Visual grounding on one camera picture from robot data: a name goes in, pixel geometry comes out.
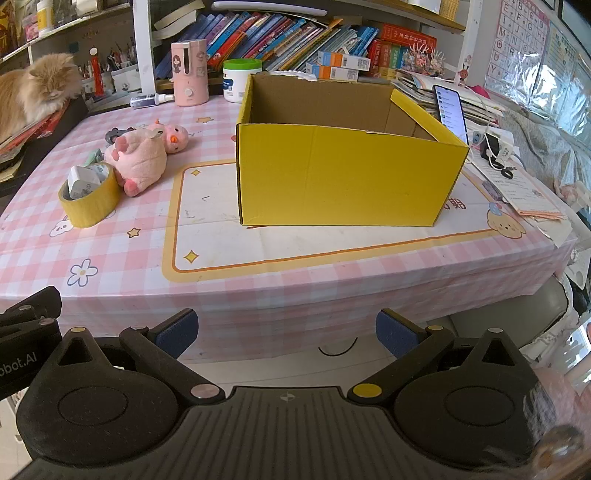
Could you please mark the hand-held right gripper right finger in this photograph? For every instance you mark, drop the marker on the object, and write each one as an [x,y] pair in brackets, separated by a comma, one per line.
[397,334]

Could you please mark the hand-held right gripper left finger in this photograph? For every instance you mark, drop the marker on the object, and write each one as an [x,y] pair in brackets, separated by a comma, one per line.
[178,330]

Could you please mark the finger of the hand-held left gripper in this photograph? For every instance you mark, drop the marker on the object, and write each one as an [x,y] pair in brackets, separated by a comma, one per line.
[32,307]

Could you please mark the yellow tape roll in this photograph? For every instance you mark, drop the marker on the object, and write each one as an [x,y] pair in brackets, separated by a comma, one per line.
[87,210]

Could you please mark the white staple box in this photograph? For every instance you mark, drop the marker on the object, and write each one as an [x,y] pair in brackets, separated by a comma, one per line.
[79,182]

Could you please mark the green blue toy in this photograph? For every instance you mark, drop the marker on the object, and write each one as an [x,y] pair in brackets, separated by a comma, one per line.
[94,158]

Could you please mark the yellow cardboard box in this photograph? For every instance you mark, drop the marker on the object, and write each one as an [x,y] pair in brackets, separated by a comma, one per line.
[341,175]

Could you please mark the large pink plush toy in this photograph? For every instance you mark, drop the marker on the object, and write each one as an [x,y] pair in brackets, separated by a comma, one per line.
[141,161]

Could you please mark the small pink plush duck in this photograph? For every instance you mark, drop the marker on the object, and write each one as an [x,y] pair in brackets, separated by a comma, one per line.
[175,136]

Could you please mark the person's right forearm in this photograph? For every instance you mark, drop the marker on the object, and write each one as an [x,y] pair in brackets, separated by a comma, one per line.
[561,401]

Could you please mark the grey chair seat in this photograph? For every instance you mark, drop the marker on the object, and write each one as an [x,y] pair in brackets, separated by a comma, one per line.
[508,314]

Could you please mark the small white box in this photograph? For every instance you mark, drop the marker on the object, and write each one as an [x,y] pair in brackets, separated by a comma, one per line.
[100,173]

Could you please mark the printed paper sheet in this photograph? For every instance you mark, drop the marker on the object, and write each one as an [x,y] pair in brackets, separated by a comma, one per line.
[521,191]

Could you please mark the grey toy car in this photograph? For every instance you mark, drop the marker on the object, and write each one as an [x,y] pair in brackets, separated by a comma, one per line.
[113,134]

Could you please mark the black scissors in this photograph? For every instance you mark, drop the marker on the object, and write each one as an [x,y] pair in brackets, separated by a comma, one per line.
[505,171]

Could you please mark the black charger plug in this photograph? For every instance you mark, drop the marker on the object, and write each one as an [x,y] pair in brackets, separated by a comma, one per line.
[489,146]

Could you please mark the orange fluffy cat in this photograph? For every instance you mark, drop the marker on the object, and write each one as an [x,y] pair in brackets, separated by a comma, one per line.
[27,92]

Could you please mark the smartphone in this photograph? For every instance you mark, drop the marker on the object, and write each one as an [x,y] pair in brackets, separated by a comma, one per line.
[450,113]

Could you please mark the small spray bottle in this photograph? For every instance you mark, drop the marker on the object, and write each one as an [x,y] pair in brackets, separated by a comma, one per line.
[150,100]

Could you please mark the white pen holder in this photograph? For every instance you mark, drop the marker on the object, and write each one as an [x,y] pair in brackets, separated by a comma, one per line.
[124,81]

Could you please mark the stack of paper booklets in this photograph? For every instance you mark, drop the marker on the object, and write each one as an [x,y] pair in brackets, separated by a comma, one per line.
[480,104]

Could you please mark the white jar green lid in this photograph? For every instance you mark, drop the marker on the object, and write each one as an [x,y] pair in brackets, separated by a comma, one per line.
[240,83]

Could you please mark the pink humidifier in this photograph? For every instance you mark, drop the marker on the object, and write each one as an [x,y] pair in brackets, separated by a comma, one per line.
[189,74]

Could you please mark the orange blue white carton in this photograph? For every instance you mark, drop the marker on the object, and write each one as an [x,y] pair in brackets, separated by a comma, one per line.
[332,73]
[344,60]

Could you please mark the colourful spiky ornament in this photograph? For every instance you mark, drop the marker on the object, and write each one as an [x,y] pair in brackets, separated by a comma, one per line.
[422,60]

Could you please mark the red gold box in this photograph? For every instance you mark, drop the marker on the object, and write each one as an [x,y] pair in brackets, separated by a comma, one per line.
[8,27]

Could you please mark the white cup yellow label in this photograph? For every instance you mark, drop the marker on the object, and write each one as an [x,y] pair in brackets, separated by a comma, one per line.
[45,18]

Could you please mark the red boxed book set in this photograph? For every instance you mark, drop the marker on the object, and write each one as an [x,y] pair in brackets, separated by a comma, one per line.
[406,39]

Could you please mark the row of colourful books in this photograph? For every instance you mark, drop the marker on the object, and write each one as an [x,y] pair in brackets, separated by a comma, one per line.
[258,39]

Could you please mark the alphabet wall poster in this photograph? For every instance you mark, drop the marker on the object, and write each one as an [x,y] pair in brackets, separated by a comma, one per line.
[517,41]

